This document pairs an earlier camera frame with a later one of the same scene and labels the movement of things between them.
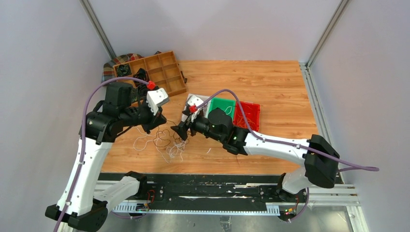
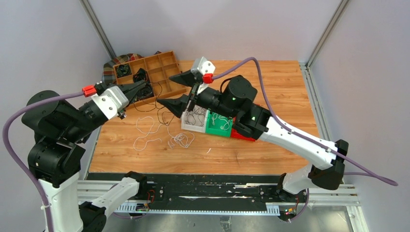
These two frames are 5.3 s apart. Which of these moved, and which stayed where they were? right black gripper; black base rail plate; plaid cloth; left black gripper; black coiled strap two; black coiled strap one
Moved: right black gripper; left black gripper
Stayed: black base rail plate; plaid cloth; black coiled strap two; black coiled strap one
